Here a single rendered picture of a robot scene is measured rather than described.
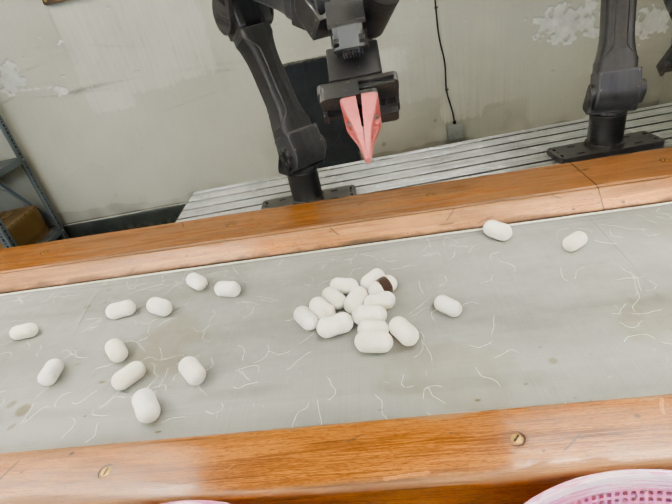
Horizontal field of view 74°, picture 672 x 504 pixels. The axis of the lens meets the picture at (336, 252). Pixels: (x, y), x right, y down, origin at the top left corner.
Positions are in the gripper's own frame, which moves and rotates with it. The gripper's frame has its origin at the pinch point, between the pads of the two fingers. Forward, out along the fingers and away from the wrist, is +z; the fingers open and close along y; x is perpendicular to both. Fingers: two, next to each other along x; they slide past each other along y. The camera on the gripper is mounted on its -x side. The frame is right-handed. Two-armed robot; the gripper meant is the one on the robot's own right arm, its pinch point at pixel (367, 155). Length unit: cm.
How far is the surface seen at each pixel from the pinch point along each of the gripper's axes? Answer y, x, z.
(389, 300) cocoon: 0.3, -2.0, 18.9
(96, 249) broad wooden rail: -43.6, 9.8, 2.3
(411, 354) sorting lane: 1.7, -5.1, 25.0
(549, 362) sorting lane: 13.2, -6.7, 27.1
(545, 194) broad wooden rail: 22.1, 8.6, 5.2
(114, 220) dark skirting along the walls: -158, 171, -89
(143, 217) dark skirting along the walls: -141, 173, -89
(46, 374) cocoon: -35.9, -6.0, 22.8
